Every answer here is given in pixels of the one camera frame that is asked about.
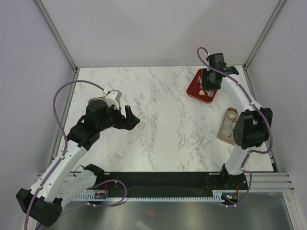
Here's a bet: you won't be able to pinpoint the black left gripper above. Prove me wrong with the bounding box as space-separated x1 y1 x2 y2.
97 102 140 132

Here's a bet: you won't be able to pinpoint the steel tongs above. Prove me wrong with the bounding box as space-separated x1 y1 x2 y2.
207 90 214 97

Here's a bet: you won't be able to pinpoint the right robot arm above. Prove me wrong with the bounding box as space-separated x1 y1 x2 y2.
201 69 273 189

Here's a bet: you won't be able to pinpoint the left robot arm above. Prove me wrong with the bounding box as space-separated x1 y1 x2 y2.
16 100 140 229

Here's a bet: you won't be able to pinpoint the beige chocolate box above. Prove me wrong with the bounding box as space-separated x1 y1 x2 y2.
217 107 239 145

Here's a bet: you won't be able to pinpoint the red square tray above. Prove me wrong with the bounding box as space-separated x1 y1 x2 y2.
187 69 217 104

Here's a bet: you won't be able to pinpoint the beige box lid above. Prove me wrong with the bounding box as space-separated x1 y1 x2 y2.
88 97 106 104

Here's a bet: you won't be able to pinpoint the white paper cup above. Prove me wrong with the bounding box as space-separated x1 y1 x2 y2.
221 119 236 137

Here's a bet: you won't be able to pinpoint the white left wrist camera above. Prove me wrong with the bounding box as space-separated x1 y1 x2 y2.
104 90 122 110

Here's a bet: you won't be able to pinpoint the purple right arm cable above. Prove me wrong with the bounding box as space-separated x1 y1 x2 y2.
197 47 274 208

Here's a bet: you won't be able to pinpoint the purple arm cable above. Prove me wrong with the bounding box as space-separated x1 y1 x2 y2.
197 47 274 208
24 80 106 228

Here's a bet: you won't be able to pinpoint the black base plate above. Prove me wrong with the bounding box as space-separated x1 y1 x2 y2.
95 172 248 197

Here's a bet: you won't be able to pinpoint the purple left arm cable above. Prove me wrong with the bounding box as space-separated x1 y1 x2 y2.
24 80 106 228

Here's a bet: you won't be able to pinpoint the aluminium frame right post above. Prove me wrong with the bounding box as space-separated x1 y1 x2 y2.
242 0 288 71

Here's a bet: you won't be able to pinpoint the aluminium frame post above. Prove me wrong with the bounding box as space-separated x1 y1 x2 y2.
242 0 288 71
33 0 78 73

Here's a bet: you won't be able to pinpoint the white cable duct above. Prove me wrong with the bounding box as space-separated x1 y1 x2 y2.
73 190 238 202

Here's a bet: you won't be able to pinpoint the aluminium frame left post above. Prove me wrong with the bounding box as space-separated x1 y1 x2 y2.
33 0 78 73

